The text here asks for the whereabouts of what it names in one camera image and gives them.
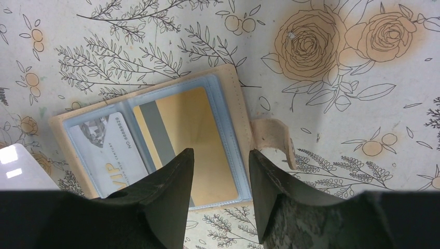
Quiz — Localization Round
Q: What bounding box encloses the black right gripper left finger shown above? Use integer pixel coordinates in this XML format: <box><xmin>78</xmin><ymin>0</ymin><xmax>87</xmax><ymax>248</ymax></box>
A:
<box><xmin>1</xmin><ymin>148</ymin><xmax>195</xmax><ymax>248</ymax></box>

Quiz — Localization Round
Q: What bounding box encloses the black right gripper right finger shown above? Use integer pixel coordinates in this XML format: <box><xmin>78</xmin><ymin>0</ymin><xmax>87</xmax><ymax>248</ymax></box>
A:
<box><xmin>249</xmin><ymin>149</ymin><xmax>439</xmax><ymax>248</ymax></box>

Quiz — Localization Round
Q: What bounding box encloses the tan leather card holder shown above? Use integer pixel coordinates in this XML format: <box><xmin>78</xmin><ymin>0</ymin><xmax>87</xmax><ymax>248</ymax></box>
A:
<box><xmin>49</xmin><ymin>64</ymin><xmax>295</xmax><ymax>210</ymax></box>

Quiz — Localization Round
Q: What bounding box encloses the blue credit card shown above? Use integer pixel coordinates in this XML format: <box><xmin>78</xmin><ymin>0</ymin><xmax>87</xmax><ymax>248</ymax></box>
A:
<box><xmin>69</xmin><ymin>112</ymin><xmax>148</xmax><ymax>198</ymax></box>

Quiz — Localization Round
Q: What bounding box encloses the gold credit card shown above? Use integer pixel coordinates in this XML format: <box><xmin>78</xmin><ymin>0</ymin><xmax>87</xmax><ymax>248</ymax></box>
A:
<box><xmin>133</xmin><ymin>87</ymin><xmax>239</xmax><ymax>207</ymax></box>

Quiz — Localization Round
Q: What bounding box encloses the floral patterned table mat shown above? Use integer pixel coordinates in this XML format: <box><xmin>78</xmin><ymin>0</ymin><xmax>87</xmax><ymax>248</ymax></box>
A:
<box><xmin>1</xmin><ymin>1</ymin><xmax>439</xmax><ymax>248</ymax></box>

